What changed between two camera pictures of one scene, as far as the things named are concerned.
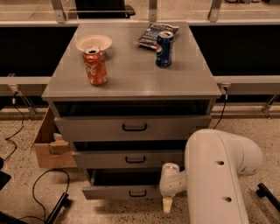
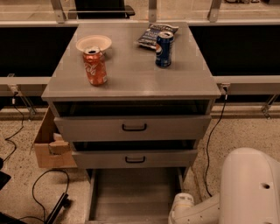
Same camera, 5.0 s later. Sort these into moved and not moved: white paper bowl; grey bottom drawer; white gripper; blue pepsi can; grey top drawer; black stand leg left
Moved: white gripper; grey bottom drawer
Not moved: black stand leg left; white paper bowl; grey top drawer; blue pepsi can
